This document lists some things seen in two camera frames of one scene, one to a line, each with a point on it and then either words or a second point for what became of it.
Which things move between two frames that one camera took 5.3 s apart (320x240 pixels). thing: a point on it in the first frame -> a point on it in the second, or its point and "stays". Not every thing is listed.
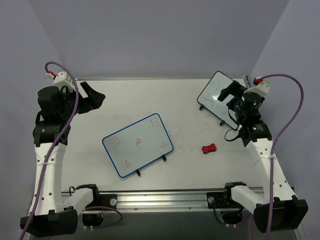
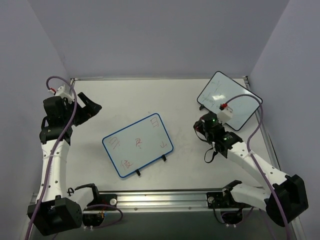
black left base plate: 109,200 stays
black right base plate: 218,200 stays
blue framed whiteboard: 138,145 stays
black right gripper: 235,92 -> 202,122
